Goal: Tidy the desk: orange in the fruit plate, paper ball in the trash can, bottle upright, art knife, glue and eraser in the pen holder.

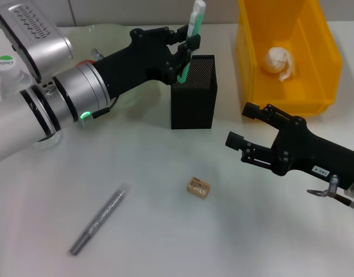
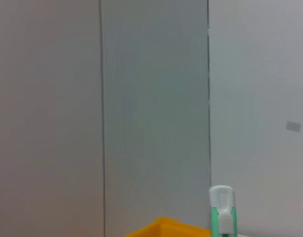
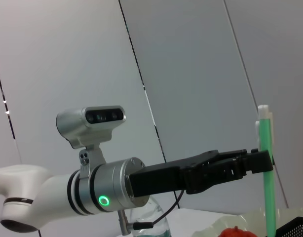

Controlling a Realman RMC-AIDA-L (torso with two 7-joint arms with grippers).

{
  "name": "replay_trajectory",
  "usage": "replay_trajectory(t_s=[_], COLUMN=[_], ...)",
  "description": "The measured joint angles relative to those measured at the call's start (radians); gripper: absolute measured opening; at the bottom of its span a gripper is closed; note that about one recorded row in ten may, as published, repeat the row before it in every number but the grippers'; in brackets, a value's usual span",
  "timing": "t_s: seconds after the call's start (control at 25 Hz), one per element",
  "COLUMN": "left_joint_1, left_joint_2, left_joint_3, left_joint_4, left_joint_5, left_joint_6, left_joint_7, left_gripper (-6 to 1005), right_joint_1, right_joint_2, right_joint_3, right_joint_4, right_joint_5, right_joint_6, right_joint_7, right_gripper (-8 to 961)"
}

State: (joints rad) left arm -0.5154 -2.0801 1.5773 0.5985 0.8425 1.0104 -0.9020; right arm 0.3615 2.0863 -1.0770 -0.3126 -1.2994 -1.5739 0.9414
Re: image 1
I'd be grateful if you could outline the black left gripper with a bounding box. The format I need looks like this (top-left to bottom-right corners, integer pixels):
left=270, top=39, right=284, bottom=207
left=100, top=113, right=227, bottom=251
left=93, top=24, right=202, bottom=99

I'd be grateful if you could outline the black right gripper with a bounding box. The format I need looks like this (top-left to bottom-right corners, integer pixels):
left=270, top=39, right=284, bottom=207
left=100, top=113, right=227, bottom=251
left=225, top=102, right=354, bottom=191

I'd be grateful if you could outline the mint green utility knife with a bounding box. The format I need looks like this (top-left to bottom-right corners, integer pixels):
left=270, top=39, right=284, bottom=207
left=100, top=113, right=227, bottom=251
left=176, top=0, right=207, bottom=84

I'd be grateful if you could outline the white paper ball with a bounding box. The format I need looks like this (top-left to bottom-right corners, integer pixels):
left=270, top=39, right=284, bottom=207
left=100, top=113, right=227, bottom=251
left=261, top=46, right=296, bottom=83

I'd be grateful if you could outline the small beige eraser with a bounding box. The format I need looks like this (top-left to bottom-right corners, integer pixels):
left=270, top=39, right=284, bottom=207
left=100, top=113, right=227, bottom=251
left=186, top=177, right=212, bottom=200

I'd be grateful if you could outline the clear green-label water bottle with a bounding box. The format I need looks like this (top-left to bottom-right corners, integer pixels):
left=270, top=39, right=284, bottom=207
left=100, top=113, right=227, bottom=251
left=0, top=54, right=63, bottom=150

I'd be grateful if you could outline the silver glitter pen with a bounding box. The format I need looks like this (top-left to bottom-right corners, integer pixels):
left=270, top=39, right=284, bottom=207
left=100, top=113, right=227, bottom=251
left=69, top=182, right=132, bottom=256

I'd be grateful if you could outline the black mesh pen holder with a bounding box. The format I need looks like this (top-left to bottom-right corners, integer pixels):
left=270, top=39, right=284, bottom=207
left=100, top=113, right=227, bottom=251
left=170, top=54, right=219, bottom=130

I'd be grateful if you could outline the pale green glass fruit plate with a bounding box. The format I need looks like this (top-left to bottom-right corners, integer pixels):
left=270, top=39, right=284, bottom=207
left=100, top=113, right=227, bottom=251
left=57, top=23, right=170, bottom=112

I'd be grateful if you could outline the yellow plastic bin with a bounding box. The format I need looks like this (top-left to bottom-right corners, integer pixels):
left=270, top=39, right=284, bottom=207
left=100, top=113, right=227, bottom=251
left=234, top=0, right=344, bottom=118

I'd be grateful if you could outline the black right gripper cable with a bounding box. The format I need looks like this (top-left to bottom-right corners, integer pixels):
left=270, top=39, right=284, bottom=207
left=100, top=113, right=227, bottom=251
left=306, top=174, right=354, bottom=216

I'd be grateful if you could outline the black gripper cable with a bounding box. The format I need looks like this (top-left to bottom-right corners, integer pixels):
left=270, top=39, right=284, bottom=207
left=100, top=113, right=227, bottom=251
left=306, top=174, right=354, bottom=216
left=91, top=48, right=120, bottom=119

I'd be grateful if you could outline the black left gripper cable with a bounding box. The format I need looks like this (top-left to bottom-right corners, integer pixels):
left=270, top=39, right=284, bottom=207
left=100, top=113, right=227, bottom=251
left=91, top=48, right=120, bottom=119

